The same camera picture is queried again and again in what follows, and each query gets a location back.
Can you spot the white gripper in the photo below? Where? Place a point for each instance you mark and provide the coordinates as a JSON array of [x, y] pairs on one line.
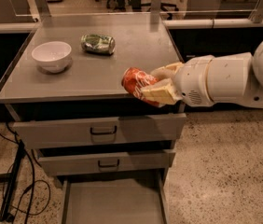
[[191, 81]]

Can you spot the red coke can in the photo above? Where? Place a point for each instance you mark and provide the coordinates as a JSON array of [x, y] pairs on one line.
[[134, 80]]

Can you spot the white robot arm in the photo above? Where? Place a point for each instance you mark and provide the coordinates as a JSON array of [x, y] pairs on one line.
[[209, 80]]

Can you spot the top drawer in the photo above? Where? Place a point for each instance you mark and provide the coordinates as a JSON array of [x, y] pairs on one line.
[[100, 131]]

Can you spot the green soda can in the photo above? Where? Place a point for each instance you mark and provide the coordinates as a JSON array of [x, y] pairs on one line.
[[100, 44]]

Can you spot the grey drawer cabinet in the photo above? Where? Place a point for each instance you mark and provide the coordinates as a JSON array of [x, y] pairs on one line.
[[90, 86]]

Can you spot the open bottom drawer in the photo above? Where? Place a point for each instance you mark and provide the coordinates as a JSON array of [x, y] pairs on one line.
[[121, 198]]

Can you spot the middle drawer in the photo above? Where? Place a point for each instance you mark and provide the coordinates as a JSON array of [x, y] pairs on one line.
[[107, 162]]

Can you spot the white bowl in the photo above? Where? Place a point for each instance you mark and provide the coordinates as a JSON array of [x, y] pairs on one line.
[[52, 56]]

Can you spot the black floor bar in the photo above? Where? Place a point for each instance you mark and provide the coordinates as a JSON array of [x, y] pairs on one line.
[[11, 182]]

